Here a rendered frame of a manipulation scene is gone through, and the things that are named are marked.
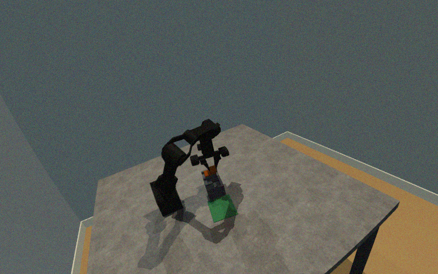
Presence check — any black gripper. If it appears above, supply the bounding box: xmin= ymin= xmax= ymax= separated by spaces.
xmin=190 ymin=143 xmax=229 ymax=172

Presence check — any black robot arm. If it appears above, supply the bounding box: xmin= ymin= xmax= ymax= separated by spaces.
xmin=153 ymin=119 xmax=221 ymax=198

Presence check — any orange l-shaped part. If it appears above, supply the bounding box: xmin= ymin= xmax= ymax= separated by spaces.
xmin=204 ymin=165 xmax=217 ymax=177

